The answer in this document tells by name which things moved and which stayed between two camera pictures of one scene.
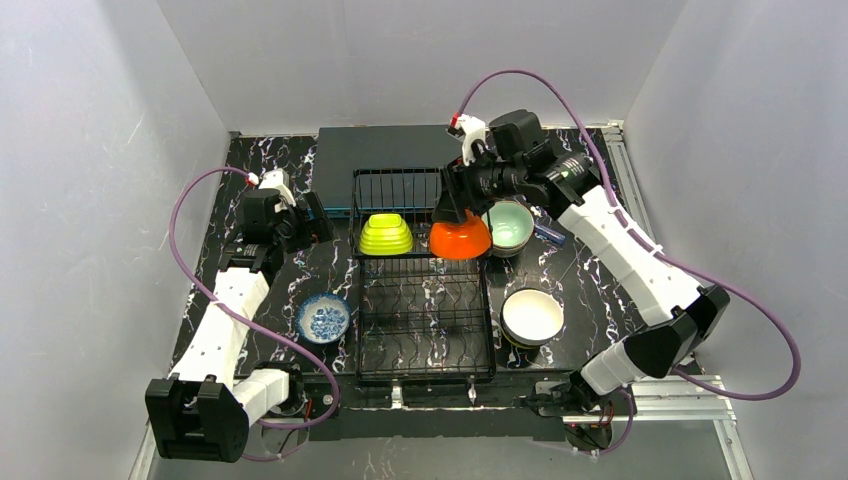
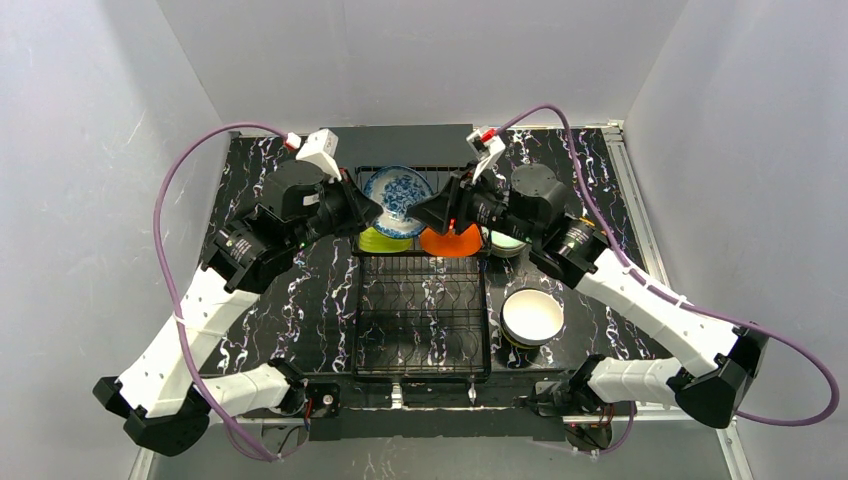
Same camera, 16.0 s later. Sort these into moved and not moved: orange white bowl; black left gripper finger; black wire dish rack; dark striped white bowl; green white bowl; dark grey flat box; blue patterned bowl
Moved: black left gripper finger; orange white bowl; blue patterned bowl
Not moved: green white bowl; dark striped white bowl; black wire dish rack; dark grey flat box
